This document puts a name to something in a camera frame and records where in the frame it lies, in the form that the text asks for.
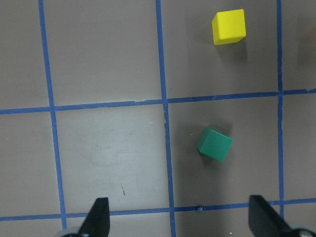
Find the yellow wooden block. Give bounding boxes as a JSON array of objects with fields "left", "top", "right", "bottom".
[{"left": 212, "top": 9, "right": 246, "bottom": 45}]

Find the green wooden block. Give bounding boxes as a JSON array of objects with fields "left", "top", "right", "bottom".
[{"left": 196, "top": 127, "right": 233, "bottom": 162}]

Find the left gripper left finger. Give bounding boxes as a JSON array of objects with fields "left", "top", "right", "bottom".
[{"left": 77, "top": 197, "right": 110, "bottom": 237}]

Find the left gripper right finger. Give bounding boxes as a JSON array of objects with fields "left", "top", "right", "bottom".
[{"left": 248, "top": 195, "right": 292, "bottom": 237}]

